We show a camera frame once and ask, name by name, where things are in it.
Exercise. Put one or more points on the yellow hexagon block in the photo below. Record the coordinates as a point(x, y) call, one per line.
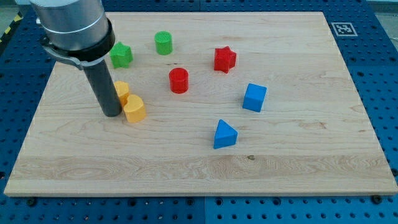
point(123, 91)

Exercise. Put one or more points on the green star block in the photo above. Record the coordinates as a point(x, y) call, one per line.
point(121, 55)

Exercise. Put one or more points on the red cylinder block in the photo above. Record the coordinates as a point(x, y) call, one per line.
point(179, 80)

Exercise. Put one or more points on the white fiducial marker tag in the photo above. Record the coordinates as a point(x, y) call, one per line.
point(344, 29)

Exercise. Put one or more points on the green cylinder block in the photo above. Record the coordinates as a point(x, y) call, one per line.
point(163, 42)

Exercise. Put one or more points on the black and yellow hazard tape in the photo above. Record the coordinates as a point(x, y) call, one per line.
point(11, 28)

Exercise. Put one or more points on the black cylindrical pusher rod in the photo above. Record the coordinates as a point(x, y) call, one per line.
point(103, 87)

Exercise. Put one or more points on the blue triangle block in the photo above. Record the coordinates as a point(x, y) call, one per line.
point(225, 135)

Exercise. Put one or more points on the red star block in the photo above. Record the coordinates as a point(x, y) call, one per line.
point(224, 59)

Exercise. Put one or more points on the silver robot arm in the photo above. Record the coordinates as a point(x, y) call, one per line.
point(78, 33)

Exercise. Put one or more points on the wooden board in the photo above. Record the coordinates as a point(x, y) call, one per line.
point(312, 137)

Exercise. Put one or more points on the blue cube block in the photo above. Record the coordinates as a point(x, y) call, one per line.
point(254, 97)

